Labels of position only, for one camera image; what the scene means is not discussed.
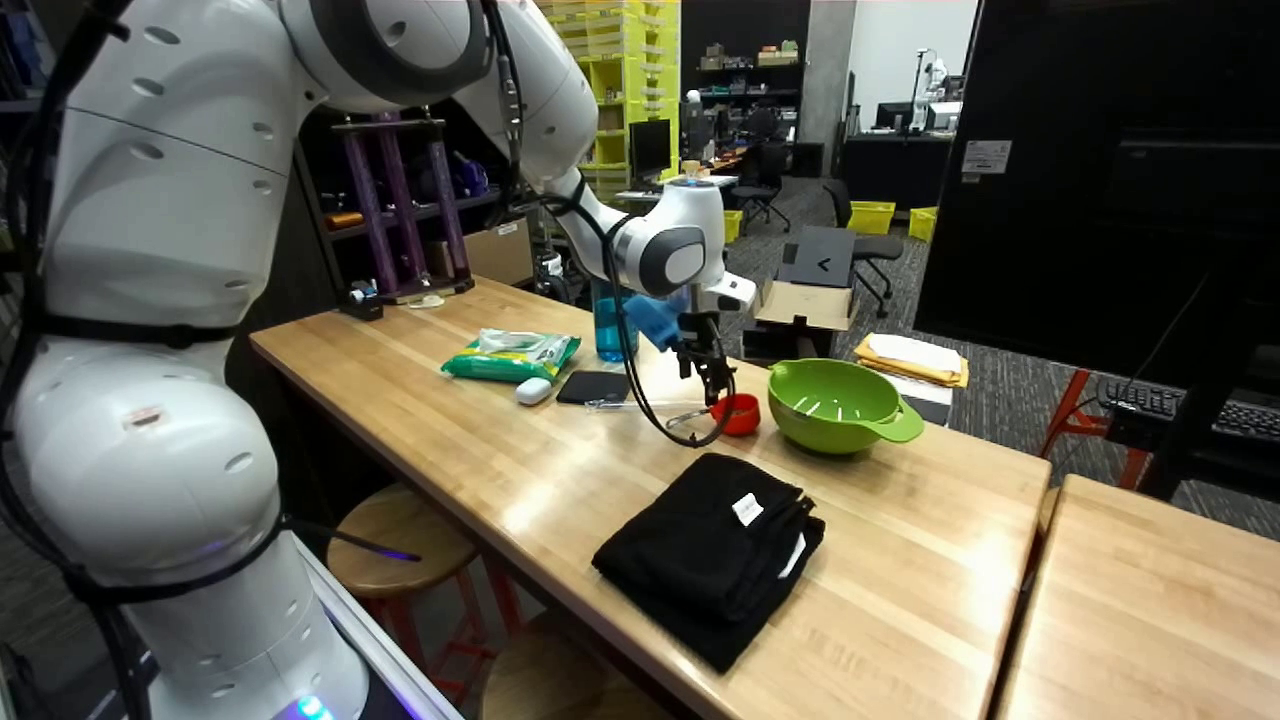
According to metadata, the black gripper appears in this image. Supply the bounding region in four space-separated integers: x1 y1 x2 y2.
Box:
678 306 735 402

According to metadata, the green plastic bowl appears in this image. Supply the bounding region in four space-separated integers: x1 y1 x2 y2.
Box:
766 355 927 458

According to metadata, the orange measuring cup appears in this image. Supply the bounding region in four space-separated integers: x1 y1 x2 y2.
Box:
708 387 766 438

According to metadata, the blue water bottle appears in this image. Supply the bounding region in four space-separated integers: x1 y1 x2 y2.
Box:
593 283 639 368

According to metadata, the open cardboard box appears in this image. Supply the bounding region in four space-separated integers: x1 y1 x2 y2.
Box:
754 274 856 335

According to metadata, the black square wallet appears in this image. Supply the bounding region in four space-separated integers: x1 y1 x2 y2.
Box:
553 368 636 408

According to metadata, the black folded cloth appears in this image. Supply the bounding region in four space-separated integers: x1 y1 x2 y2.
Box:
593 449 828 675

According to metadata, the green wipes packet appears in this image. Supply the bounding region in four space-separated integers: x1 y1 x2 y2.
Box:
440 323 589 387

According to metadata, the yellow bin shelving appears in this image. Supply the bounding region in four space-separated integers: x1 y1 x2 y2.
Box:
531 0 686 202

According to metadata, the round wooden stool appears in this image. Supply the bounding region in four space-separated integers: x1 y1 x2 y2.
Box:
324 479 531 703
476 613 678 720

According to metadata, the orange sawhorse stand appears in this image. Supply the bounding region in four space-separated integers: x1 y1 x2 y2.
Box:
1036 368 1159 491

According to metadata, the black round table clamp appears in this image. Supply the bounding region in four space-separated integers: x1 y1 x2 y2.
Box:
339 274 391 323

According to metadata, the black partition panel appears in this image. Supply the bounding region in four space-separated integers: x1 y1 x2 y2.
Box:
917 0 1280 391

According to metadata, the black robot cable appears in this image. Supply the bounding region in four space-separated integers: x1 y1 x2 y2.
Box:
624 335 733 450

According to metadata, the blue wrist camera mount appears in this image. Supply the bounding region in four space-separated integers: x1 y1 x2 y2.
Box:
620 292 691 351

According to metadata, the purple post rack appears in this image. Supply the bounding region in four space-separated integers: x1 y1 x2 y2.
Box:
324 112 479 297

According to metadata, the black metal frame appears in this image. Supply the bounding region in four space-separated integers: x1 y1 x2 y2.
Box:
1136 256 1280 503

